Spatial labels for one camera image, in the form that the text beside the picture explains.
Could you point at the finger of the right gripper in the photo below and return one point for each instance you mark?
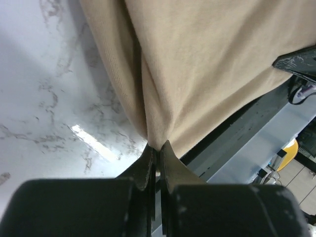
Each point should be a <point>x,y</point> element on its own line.
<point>301,63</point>

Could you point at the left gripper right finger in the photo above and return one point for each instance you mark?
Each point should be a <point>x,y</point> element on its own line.
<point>173,174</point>

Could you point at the beige t shirt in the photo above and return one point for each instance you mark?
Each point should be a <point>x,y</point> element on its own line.
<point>182,67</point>

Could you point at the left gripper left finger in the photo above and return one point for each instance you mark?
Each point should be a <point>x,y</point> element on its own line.
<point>141,212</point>

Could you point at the aluminium front rail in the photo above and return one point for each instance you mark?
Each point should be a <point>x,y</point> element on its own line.
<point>260,149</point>

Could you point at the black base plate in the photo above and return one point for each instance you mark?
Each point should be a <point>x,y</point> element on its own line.
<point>219,146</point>

